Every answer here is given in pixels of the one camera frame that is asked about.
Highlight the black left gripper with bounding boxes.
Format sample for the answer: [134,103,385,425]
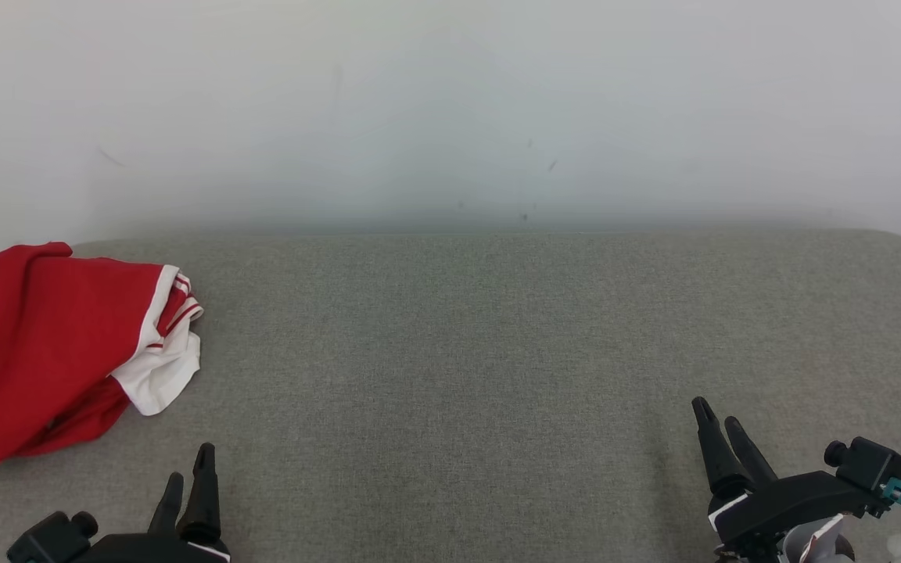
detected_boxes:
[75,443,231,563]

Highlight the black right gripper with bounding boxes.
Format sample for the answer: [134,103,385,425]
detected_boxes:
[691,396,889,563]

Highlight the red shorts with white stripe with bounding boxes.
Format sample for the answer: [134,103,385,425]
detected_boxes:
[0,242,181,468]

